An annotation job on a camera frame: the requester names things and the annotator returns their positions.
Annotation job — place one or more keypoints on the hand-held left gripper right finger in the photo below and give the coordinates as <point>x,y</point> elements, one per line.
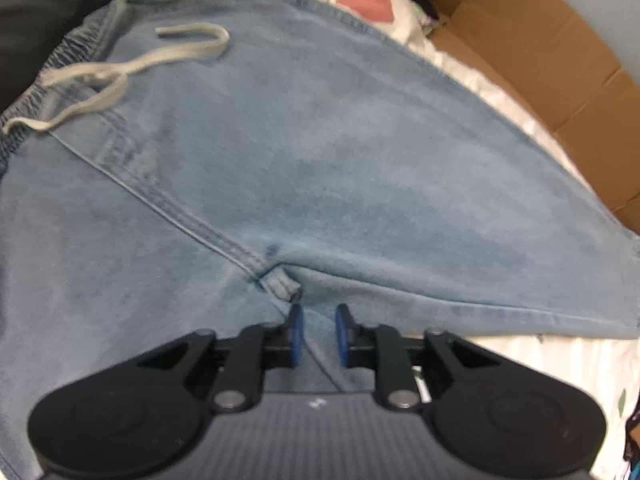
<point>342,332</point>

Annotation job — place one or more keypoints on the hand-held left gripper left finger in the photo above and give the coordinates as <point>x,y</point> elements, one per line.
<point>296,332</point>

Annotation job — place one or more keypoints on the blue denim pants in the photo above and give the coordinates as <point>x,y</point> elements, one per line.
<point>300,160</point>

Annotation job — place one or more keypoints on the bear print bed sheet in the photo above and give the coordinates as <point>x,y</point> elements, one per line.
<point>575,370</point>

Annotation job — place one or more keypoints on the flattened cardboard sheet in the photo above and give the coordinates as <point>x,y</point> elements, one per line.
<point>550,60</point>

